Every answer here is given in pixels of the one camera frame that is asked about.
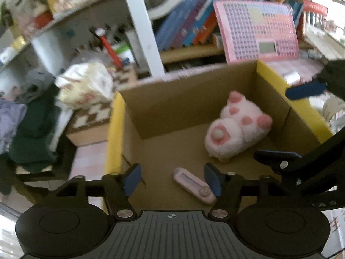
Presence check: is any pink handheld device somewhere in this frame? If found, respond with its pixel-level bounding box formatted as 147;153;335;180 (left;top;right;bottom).
172;167;217;205

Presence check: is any white bookshelf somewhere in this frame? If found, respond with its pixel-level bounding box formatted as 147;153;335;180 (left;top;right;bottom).
120;0;165;77

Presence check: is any red white-capped bottle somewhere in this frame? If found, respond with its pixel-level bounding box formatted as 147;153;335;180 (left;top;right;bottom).
90;28;123;68

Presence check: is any wooden chessboard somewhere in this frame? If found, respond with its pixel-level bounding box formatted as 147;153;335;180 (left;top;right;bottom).
66;69;138;147

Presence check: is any white plastic bag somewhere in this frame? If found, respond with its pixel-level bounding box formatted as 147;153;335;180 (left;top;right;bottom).
55;62;114;110

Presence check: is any red box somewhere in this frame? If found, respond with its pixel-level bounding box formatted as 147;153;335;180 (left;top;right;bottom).
25;12;54;33

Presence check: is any green and white container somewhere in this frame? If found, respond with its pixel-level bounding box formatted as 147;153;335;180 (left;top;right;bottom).
112;42;135;65

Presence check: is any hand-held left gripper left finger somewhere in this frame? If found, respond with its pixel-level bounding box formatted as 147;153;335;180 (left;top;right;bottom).
55;163;142;220

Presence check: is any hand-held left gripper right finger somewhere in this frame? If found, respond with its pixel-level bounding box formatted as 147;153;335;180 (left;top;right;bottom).
203;162;283;219

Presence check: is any pink learning board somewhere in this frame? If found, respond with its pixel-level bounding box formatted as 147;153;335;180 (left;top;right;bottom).
213;0;300;65

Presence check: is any grey cloth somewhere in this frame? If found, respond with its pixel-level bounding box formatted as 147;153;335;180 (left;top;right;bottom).
22;70;56;103

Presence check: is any cardboard box with yellow rim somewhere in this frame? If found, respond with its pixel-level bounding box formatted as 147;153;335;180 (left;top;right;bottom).
104;59;335;213

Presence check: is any row of colourful books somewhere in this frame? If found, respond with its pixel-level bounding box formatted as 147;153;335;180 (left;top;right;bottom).
155;0;305;52

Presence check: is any white paper with red print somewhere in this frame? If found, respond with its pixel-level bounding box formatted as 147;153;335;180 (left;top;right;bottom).
322;209;345;257

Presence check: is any white curved shelf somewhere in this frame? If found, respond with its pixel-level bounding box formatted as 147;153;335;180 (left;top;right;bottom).
0;0;127;65

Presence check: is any pink and white plush toy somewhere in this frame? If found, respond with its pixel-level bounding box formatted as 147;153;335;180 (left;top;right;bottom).
204;90;273;163

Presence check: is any purple cloth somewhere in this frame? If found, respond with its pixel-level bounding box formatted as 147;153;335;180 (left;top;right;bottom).
0;101;27;154

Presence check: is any thick white book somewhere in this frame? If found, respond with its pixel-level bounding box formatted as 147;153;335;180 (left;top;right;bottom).
147;0;185;20

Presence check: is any wooden shelf board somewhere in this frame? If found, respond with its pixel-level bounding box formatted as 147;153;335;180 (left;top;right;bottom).
160;44;225;64

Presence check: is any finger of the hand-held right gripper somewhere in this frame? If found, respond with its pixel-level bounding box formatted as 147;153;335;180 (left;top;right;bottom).
285;59;345;102
253;132;345;195

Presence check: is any dark green garment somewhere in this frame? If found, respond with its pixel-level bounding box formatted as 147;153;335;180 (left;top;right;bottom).
8;94;62;172

